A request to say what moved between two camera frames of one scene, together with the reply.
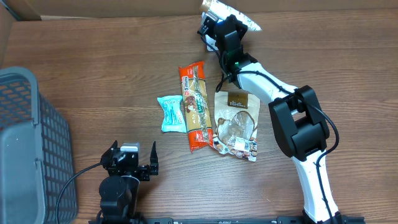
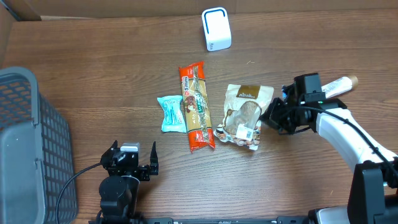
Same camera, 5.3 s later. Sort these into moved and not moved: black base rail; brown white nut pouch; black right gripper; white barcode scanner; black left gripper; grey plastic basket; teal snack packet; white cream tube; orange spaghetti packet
Moved: brown white nut pouch; black right gripper; white cream tube
Not moved: black left gripper; black base rail; teal snack packet; white barcode scanner; orange spaghetti packet; grey plastic basket
